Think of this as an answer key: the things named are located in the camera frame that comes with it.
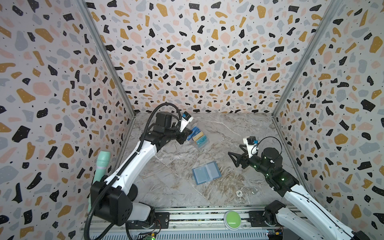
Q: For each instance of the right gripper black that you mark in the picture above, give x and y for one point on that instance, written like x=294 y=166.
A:
x=242 y=160

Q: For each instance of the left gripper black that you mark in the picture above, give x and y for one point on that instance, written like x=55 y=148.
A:
x=187 y=132

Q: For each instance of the blue VIP credit card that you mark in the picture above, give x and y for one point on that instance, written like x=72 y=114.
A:
x=192 y=133

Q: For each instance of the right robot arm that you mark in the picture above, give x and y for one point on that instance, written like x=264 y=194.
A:
x=319 y=225

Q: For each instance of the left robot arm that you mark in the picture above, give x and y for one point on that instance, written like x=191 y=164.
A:
x=113 y=198

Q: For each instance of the white poker chip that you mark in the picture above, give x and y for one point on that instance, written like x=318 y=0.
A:
x=239 y=194

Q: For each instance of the green push button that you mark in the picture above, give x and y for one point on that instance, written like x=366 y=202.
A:
x=232 y=220

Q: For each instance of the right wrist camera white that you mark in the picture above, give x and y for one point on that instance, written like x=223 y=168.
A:
x=252 y=145

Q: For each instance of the mint green cylinder handle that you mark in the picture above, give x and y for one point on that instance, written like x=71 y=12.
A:
x=102 y=164

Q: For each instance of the aluminium front rail frame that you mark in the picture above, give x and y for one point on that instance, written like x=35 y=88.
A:
x=202 y=223

